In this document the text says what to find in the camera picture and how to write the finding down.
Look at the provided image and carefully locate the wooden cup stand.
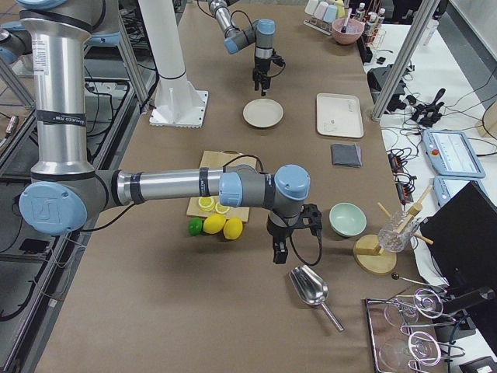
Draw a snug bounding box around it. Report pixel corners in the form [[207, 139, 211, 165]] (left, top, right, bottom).
[[353, 185, 433, 275]]

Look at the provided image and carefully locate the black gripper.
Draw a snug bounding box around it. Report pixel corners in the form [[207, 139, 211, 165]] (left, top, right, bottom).
[[252, 56, 272, 96], [266, 213, 297, 264]]

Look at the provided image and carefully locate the lemon slice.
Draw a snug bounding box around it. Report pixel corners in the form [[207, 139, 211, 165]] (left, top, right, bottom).
[[197, 197, 216, 211], [214, 202, 231, 214]]

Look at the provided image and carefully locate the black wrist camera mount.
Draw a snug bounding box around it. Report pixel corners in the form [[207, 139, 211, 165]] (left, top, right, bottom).
[[294, 204, 322, 236]]

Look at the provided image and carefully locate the black monitor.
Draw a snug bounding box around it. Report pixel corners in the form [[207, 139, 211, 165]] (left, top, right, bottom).
[[421, 182, 496, 291]]

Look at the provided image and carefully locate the pink plastic cup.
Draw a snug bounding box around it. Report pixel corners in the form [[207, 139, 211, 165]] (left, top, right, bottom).
[[314, 1, 329, 20]]

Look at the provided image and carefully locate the crystal glass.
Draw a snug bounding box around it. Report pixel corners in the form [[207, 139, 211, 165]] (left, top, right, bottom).
[[378, 211, 419, 253]]

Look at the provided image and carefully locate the light blue plastic cup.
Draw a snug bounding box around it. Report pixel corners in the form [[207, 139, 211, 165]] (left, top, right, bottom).
[[322, 4, 338, 23]]

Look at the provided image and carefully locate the beige rectangular tray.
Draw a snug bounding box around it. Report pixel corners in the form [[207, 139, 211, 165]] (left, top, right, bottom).
[[316, 93, 364, 138]]

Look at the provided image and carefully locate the pink bowl with ice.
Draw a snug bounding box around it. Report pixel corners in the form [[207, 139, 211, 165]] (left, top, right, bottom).
[[332, 18, 364, 45]]

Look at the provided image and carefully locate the yellow plastic cup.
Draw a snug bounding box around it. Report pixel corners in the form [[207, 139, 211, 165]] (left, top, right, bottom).
[[335, 0, 346, 18]]

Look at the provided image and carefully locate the white plastic cup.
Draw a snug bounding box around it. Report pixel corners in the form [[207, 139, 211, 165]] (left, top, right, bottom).
[[304, 0, 319, 16]]

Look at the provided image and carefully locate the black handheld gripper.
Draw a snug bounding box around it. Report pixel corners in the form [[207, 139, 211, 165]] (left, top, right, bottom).
[[405, 88, 446, 128]]

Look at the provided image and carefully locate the yellow lemon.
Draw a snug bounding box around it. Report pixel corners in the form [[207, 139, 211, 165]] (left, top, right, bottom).
[[223, 218, 243, 240], [203, 213, 227, 235]]

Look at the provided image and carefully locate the round beige plate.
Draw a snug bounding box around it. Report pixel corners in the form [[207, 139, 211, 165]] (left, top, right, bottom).
[[242, 99, 283, 128]]

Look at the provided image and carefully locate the aluminium frame post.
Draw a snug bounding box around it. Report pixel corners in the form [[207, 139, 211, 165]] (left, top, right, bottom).
[[371, 0, 440, 122]]

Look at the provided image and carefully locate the folded grey cloth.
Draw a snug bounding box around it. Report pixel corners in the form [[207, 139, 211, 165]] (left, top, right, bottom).
[[330, 143, 362, 168]]

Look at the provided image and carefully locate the yellow lemon left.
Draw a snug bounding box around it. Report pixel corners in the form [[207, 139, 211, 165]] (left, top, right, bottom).
[[203, 213, 227, 235]]

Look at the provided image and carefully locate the wooden cutting board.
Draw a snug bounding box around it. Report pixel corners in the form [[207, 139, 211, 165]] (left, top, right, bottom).
[[186, 151, 257, 223]]

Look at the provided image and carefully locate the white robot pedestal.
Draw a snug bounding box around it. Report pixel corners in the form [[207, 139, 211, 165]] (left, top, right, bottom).
[[139, 0, 208, 128]]

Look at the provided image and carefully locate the mint green bowl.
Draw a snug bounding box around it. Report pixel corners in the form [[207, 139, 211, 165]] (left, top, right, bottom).
[[328, 203, 367, 237]]

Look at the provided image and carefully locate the metal glass rack tray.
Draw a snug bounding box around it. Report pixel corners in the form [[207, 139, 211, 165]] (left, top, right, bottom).
[[364, 288, 465, 372]]

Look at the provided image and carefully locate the green lime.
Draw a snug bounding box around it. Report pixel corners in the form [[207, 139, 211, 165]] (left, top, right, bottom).
[[188, 217, 203, 236]]

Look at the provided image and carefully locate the metal ice scoop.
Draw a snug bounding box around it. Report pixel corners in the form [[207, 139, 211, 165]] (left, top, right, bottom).
[[289, 265, 345, 332]]

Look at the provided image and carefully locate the yellow lemon right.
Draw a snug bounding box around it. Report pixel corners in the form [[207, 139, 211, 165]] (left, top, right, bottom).
[[223, 218, 243, 240]]

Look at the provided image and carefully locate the metal muddler in bowl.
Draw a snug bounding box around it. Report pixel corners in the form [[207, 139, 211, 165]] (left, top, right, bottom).
[[341, 8, 353, 34]]

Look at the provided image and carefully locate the blue teach pendant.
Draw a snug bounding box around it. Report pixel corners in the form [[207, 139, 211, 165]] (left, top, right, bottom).
[[422, 129, 486, 179], [433, 175, 486, 207]]

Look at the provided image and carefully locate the white wire cup rack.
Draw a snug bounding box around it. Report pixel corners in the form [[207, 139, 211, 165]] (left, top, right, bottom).
[[304, 15, 332, 36]]

